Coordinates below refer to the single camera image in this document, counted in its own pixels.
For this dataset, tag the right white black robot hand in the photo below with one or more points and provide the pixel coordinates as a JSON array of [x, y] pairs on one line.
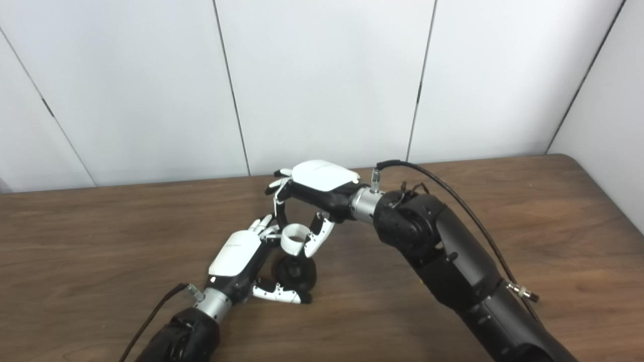
[[322, 176]]

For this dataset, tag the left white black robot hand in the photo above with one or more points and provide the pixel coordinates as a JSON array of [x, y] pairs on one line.
[[236, 254]]

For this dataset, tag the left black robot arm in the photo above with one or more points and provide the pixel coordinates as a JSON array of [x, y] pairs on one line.
[[186, 337]]

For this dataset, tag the round black part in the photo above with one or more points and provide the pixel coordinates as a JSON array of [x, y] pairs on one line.
[[297, 274]]

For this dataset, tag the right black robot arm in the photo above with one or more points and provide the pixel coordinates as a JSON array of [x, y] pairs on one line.
[[453, 261]]

